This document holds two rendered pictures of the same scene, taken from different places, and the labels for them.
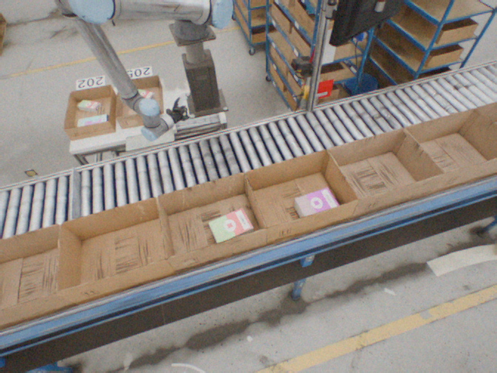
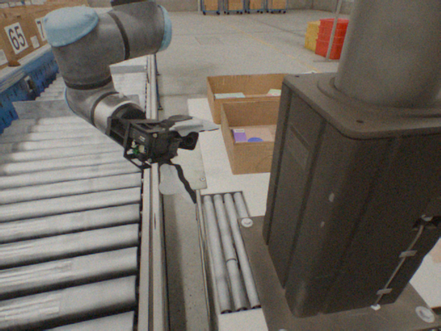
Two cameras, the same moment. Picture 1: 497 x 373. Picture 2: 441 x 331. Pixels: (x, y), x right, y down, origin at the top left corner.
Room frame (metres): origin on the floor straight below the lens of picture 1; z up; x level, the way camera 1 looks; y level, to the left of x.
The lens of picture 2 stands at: (1.47, -0.09, 1.18)
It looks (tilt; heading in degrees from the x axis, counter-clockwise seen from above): 34 degrees down; 90
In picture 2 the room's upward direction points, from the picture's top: straight up
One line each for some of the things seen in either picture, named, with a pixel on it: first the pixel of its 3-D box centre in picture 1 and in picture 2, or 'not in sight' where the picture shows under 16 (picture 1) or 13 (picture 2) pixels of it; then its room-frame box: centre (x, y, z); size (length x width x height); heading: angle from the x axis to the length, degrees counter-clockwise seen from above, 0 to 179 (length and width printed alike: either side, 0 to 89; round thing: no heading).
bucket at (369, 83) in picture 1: (357, 95); not in sight; (2.31, -1.18, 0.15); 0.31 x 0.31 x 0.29
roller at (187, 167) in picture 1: (190, 177); (27, 230); (1.04, 0.31, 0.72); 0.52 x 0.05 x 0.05; 13
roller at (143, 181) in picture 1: (144, 189); (60, 165); (0.99, 0.56, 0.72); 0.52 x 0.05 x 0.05; 13
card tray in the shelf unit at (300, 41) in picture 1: (319, 41); not in sight; (2.21, -0.69, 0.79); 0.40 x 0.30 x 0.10; 14
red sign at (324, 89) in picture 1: (320, 90); not in sight; (1.54, -0.54, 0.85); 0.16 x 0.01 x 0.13; 103
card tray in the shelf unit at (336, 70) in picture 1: (316, 64); not in sight; (2.21, -0.69, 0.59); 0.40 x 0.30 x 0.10; 10
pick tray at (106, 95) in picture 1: (92, 111); (255, 96); (1.61, 0.96, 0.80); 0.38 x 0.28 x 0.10; 8
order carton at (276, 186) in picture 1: (297, 195); not in sight; (0.70, -0.23, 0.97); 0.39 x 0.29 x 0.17; 103
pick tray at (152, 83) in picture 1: (140, 101); (286, 131); (1.68, 0.65, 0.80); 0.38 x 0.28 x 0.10; 7
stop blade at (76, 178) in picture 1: (75, 203); (81, 108); (0.91, 0.91, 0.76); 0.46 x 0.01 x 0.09; 13
